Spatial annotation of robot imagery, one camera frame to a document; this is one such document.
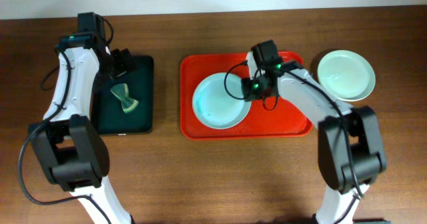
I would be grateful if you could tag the light blue plate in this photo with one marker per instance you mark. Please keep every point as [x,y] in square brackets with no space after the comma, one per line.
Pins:
[213,104]

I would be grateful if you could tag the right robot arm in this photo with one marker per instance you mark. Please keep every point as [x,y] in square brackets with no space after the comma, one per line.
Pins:
[351,154]

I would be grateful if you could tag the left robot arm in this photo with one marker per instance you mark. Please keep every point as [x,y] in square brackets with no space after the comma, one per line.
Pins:
[68,147]

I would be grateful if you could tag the black rectangular tray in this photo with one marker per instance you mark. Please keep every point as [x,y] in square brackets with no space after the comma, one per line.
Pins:
[107,114]

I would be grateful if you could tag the mint green plate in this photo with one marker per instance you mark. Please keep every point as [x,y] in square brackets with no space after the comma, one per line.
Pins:
[344,68]

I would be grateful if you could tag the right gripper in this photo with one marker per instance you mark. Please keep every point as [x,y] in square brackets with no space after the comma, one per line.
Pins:
[251,90]

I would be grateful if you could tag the green yellow scrub sponge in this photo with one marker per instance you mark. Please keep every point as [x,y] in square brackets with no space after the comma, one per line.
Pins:
[121,92]

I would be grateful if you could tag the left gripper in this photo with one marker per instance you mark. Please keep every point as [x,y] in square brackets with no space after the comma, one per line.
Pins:
[123,62]

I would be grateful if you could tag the red plastic tray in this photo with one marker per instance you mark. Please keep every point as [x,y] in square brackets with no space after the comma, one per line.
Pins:
[284,121]

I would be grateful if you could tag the cream white plate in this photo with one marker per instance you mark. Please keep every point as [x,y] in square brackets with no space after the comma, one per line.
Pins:
[353,93]

